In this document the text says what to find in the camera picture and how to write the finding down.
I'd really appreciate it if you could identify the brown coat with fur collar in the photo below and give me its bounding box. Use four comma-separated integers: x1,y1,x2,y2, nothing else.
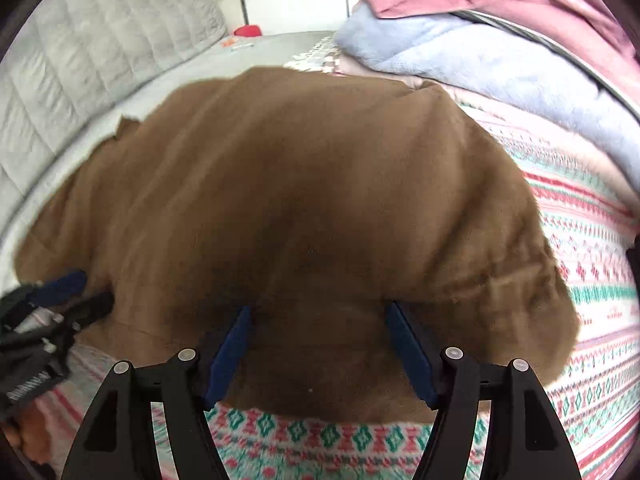
14,67,578,424

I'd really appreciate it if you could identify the grey quilted headboard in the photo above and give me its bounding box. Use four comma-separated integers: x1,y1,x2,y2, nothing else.
1,0,227,223

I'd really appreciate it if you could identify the patterned knit blanket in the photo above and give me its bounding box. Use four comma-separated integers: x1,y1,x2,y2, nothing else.
29,34,640,480

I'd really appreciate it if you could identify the red small object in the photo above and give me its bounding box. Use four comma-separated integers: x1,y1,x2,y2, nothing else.
233,24,262,38

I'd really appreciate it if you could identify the light blue fleece blanket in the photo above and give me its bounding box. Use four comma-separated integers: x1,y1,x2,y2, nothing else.
335,3,639,186

